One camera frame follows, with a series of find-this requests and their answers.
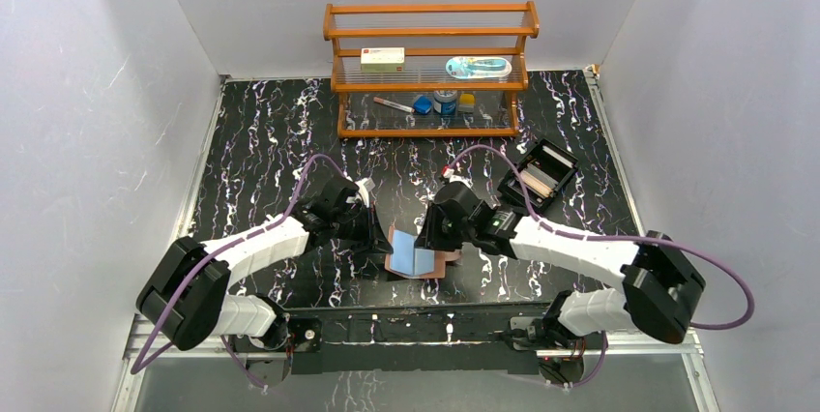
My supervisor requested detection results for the brown leather card holder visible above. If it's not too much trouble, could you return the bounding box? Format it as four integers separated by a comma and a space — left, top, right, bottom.
385, 226, 462, 280

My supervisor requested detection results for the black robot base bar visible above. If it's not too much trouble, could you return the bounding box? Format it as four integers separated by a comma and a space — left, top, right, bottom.
291, 302, 552, 375

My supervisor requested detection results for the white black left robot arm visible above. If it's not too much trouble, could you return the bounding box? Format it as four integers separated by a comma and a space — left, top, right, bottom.
135, 176, 393, 351

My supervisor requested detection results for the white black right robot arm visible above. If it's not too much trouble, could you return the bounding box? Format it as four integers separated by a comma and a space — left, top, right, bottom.
416, 181, 705, 348

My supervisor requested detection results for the gold cards stack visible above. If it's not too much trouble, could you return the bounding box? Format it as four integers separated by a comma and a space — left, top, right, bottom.
520, 170, 553, 198

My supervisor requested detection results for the black card tray box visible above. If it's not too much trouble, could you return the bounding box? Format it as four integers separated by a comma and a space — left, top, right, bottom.
516, 139, 578, 215

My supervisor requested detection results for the white cards stack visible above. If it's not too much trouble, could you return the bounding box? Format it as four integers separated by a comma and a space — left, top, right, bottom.
542, 146, 574, 168

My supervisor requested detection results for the small yellow box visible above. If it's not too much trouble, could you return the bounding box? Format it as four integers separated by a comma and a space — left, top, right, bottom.
457, 93, 476, 114

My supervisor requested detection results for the blue white round tin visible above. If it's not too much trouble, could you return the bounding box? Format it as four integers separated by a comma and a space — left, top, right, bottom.
433, 90, 458, 116

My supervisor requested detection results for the small blue box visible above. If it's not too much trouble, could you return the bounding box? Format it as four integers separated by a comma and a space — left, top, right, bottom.
412, 95, 432, 115

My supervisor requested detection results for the red white marker pen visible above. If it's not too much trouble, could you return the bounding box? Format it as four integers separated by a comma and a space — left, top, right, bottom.
373, 97, 414, 113

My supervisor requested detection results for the wooden three-tier shelf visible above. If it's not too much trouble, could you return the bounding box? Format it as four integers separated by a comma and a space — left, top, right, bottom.
322, 1, 541, 138

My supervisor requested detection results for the blue toothbrush blister pack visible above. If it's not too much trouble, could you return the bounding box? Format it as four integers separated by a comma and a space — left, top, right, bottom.
445, 56, 513, 79

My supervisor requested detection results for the white red medicine box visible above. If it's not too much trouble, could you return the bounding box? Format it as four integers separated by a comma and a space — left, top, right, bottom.
360, 47, 405, 74

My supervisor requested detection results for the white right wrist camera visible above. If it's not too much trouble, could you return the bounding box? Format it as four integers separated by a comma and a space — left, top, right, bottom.
441, 165, 461, 184

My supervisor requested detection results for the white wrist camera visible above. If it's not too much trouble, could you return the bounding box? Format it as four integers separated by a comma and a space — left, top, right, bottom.
441, 165, 461, 184
355, 178, 375, 208

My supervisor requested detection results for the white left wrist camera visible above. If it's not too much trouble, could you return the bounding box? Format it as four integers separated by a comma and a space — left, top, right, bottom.
355, 178, 375, 208

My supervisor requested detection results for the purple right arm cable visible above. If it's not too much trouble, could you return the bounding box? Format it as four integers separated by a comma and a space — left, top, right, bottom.
448, 144, 756, 332

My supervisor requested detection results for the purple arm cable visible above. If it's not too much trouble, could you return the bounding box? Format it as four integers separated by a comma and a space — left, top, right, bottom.
448, 144, 756, 332
130, 154, 350, 376

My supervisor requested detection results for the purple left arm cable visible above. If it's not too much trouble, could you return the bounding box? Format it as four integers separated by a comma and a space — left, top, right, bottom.
130, 154, 350, 376

